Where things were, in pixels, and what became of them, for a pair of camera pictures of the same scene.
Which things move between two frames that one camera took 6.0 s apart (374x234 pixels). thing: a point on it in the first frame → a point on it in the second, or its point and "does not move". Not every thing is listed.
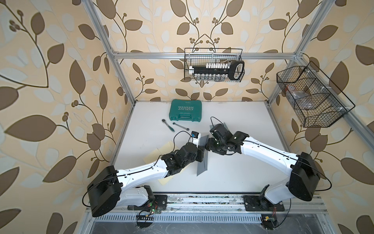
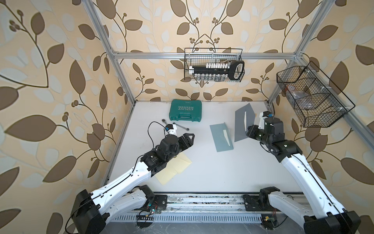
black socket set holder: (234, 69) does not move
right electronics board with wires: (270, 221) does not move
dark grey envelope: (202, 165) → (244, 117)
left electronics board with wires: (145, 217) does not move
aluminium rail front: (221, 204) does not move
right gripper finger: (211, 145) → (252, 131)
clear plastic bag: (302, 100) does not move
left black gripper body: (186, 163) → (177, 149)
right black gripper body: (221, 149) → (263, 138)
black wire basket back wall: (210, 64) does not move
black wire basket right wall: (319, 103) does not move
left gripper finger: (200, 153) → (186, 140)
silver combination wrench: (187, 129) does not move
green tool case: (181, 109) does not move
